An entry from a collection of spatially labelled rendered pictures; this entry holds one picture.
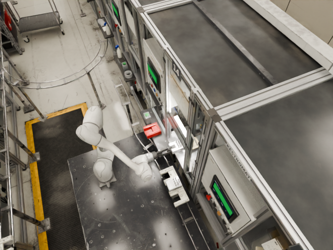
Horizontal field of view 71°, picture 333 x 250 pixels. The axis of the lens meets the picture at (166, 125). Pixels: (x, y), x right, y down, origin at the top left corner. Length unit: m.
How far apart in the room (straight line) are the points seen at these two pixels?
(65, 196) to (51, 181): 0.31
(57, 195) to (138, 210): 1.38
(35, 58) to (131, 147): 3.29
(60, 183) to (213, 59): 2.65
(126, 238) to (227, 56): 1.76
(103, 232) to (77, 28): 4.49
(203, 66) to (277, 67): 0.44
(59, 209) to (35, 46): 3.48
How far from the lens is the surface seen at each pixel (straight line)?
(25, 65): 5.33
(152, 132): 2.41
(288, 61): 1.68
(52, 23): 5.69
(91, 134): 1.88
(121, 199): 2.47
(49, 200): 3.48
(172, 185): 2.20
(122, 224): 2.41
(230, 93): 1.37
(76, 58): 5.04
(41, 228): 3.40
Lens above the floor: 3.00
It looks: 56 degrees down
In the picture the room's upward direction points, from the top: 2 degrees counter-clockwise
